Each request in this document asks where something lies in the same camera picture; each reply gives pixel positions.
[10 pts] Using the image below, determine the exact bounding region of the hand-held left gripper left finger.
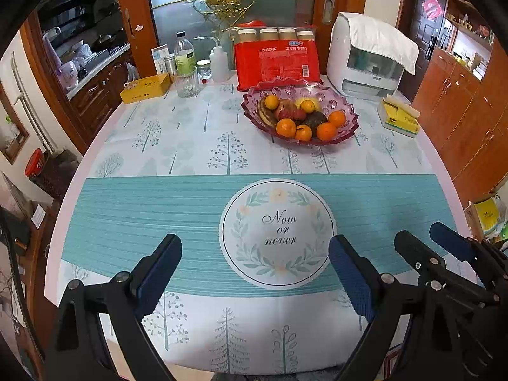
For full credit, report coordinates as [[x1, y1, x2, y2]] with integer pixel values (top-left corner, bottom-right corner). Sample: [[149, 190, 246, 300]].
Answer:
[[44, 233, 183, 381]]

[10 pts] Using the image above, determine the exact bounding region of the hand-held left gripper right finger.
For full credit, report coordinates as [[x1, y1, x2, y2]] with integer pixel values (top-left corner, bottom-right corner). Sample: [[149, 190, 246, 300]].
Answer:
[[328, 234, 465, 381]]

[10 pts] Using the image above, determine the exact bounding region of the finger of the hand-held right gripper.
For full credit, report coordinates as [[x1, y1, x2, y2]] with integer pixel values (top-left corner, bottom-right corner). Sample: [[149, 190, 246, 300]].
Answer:
[[394, 229, 490, 304], [429, 222, 508, 283]]

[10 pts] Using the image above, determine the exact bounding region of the pink glass fruit bowl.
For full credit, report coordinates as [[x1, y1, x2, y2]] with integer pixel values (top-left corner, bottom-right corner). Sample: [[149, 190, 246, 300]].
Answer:
[[241, 80, 360, 144]]

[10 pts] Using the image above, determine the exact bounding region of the dark avocado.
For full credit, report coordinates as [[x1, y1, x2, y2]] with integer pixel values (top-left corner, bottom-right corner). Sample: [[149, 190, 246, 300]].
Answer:
[[304, 112, 328, 130]]

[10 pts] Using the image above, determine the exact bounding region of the overripe brown banana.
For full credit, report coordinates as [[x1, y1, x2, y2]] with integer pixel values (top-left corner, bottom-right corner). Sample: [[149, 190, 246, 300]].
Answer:
[[257, 97, 278, 126]]

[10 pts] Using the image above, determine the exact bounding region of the yellow bag in cardboard box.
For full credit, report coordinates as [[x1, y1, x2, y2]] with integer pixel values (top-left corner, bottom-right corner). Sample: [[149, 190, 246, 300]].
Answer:
[[464, 194, 508, 239]]

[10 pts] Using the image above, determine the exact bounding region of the yellow tissue pack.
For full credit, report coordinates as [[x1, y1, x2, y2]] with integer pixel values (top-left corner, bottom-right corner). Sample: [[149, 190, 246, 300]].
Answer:
[[377, 95, 422, 139]]

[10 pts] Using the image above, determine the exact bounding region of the wooden cabinet row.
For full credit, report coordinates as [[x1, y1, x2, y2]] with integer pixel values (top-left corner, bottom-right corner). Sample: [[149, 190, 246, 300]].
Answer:
[[411, 45, 508, 195]]

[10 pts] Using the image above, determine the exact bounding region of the yellow tin box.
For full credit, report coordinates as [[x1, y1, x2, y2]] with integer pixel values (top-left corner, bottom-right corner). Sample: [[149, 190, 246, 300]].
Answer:
[[120, 73, 172, 105]]

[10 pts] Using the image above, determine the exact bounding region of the wooden kitchen cabinet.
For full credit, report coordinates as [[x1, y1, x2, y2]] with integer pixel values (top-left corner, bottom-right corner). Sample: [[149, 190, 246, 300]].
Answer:
[[65, 43, 137, 128]]

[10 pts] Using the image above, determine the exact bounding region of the clear glass cup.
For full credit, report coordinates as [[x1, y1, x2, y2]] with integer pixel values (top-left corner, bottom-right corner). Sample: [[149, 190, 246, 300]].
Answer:
[[175, 67, 199, 99]]

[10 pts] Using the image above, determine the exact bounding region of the white countertop appliance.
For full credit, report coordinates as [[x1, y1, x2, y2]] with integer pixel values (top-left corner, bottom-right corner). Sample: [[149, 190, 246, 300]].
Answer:
[[326, 12, 405, 98]]

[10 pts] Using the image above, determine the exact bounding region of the wood-framed picture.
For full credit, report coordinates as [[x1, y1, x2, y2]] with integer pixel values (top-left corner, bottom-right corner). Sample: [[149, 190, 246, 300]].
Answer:
[[0, 87, 30, 165]]

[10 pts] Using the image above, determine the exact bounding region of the white towel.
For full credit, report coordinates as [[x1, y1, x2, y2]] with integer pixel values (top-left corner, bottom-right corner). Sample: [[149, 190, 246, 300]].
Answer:
[[341, 12, 420, 75]]

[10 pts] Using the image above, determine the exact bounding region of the brown entrance door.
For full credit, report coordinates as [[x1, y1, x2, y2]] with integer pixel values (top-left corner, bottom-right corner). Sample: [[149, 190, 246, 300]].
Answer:
[[397, 0, 449, 60]]

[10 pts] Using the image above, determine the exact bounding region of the white and blue carton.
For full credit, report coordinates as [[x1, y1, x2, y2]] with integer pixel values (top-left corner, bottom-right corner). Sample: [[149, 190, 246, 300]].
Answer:
[[151, 45, 170, 75]]

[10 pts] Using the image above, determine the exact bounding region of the clear bottle with green label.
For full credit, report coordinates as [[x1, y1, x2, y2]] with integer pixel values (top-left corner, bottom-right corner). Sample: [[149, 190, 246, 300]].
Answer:
[[174, 32, 196, 76]]

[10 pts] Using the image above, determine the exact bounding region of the white squeeze bottle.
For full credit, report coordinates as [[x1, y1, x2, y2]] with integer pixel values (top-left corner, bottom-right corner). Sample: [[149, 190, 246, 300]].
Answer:
[[193, 36, 231, 82]]

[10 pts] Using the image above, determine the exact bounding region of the red pack of paper cups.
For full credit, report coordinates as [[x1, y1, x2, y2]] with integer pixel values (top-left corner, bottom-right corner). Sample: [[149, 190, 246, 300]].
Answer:
[[233, 21, 322, 91]]

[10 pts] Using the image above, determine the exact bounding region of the red door decoration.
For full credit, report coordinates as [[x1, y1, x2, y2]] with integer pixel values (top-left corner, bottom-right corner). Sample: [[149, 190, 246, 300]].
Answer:
[[422, 0, 443, 20]]

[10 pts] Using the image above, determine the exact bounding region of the frosted glass sliding door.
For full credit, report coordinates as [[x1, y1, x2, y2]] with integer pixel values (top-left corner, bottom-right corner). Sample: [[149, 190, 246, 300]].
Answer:
[[145, 0, 318, 48]]

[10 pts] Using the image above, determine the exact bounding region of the wooden wall shelf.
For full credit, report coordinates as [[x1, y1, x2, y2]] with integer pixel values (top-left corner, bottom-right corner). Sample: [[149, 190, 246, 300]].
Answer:
[[442, 0, 497, 82]]

